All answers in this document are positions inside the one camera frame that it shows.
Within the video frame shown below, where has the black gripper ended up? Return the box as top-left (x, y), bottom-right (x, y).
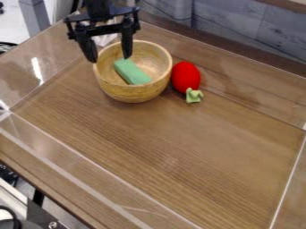
top-left (63, 0), bottom-right (140, 63)

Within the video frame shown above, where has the brown wooden bowl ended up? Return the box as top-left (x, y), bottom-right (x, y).
top-left (94, 40), bottom-right (172, 103)

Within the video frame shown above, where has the green rectangular stick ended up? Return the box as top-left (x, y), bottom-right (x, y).
top-left (114, 59), bottom-right (152, 85)

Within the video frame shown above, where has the red plush strawberry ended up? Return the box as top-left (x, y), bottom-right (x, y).
top-left (171, 61), bottom-right (203, 104)

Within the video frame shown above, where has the black table leg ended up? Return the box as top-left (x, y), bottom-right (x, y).
top-left (32, 190), bottom-right (44, 207)

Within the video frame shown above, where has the clear acrylic corner bracket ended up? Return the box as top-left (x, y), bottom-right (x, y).
top-left (67, 12), bottom-right (119, 47)

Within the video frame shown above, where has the clear acrylic tray wall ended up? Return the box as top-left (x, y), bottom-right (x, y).
top-left (0, 14), bottom-right (306, 229)

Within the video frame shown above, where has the black cable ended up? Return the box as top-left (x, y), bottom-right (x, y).
top-left (0, 205), bottom-right (24, 229)

